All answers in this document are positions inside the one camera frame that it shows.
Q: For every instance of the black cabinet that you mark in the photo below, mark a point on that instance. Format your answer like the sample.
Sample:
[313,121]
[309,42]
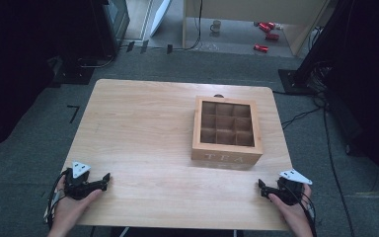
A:
[110,28]

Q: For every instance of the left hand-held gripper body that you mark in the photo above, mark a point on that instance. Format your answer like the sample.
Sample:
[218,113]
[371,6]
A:
[79,187]

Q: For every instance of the white board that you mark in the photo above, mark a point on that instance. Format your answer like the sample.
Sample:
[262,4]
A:
[160,15]

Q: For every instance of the person's left hand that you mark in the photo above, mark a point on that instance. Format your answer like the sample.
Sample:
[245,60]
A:
[75,210]

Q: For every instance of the wooden tea box with compartments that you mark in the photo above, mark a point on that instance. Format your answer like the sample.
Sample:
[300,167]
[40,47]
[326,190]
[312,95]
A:
[227,131]

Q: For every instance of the grey mug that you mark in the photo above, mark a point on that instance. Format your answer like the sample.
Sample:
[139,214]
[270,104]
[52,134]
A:
[215,26]

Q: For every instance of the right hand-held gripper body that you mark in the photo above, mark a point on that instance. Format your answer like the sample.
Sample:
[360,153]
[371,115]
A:
[289,192]

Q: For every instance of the black stand with base plate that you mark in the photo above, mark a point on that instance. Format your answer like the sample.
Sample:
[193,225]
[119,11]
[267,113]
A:
[306,65]

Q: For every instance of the black flat base plate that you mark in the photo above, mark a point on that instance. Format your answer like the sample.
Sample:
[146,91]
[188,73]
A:
[74,74]

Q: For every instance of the person's right hand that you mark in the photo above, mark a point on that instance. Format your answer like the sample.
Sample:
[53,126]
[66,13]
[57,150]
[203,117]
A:
[292,217]

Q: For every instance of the red can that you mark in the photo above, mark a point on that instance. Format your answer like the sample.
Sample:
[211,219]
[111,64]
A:
[272,36]
[261,48]
[265,26]

